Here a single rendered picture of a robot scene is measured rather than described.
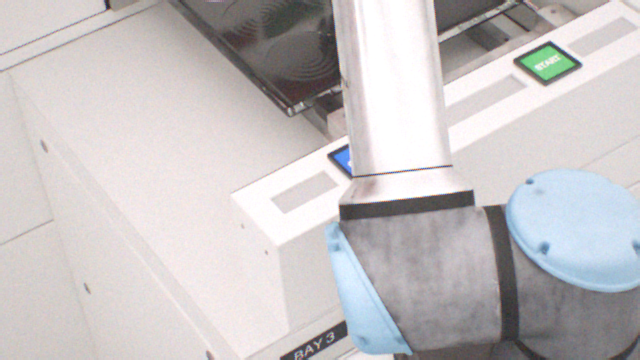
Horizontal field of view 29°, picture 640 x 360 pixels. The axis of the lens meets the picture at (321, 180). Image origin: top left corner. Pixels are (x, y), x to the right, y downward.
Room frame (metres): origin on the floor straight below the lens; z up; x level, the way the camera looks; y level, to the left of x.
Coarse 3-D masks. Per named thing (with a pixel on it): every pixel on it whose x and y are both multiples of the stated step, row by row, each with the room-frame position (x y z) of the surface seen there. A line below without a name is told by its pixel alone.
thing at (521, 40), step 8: (528, 32) 1.24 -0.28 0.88; (536, 32) 1.24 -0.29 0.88; (512, 40) 1.23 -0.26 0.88; (520, 40) 1.23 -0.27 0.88; (528, 40) 1.23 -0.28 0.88; (496, 48) 1.22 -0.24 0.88; (504, 48) 1.22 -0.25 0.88; (512, 48) 1.21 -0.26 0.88; (480, 56) 1.20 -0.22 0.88; (488, 56) 1.20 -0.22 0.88; (496, 56) 1.20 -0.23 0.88; (472, 64) 1.19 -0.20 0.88; (480, 64) 1.19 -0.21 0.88; (448, 72) 1.18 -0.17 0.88; (456, 72) 1.18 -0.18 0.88; (464, 72) 1.18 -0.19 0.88; (448, 80) 1.16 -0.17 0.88; (328, 136) 1.08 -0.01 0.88
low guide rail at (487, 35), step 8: (488, 24) 1.31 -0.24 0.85; (472, 32) 1.31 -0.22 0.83; (480, 32) 1.30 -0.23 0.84; (488, 32) 1.29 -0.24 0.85; (496, 32) 1.29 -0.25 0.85; (504, 32) 1.29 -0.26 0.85; (480, 40) 1.30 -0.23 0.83; (488, 40) 1.29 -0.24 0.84; (496, 40) 1.27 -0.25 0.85; (504, 40) 1.27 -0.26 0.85; (488, 48) 1.29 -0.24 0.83
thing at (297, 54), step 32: (192, 0) 1.35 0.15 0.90; (224, 0) 1.35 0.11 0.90; (256, 0) 1.34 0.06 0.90; (288, 0) 1.33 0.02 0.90; (320, 0) 1.33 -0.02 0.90; (448, 0) 1.30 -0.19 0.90; (480, 0) 1.29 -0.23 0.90; (224, 32) 1.28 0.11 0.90; (256, 32) 1.27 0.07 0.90; (288, 32) 1.26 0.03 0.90; (320, 32) 1.26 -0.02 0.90; (256, 64) 1.20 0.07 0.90; (288, 64) 1.20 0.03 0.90; (320, 64) 1.19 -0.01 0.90; (288, 96) 1.14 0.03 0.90
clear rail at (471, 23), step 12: (516, 0) 1.29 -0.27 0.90; (480, 12) 1.27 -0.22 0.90; (492, 12) 1.27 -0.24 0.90; (504, 12) 1.27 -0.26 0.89; (468, 24) 1.24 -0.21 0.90; (480, 24) 1.25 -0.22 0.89; (444, 36) 1.22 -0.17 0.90; (336, 84) 1.15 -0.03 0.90; (312, 96) 1.13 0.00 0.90; (288, 108) 1.11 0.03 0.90; (300, 108) 1.11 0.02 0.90
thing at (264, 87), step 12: (168, 0) 1.36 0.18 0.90; (180, 12) 1.33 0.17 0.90; (192, 12) 1.32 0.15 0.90; (192, 24) 1.30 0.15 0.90; (204, 24) 1.29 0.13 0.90; (204, 36) 1.27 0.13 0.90; (216, 36) 1.26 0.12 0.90; (216, 48) 1.25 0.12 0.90; (228, 48) 1.24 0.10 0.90; (228, 60) 1.22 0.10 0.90; (240, 60) 1.21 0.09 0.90; (252, 72) 1.18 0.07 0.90; (264, 84) 1.16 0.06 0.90; (276, 96) 1.13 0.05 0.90
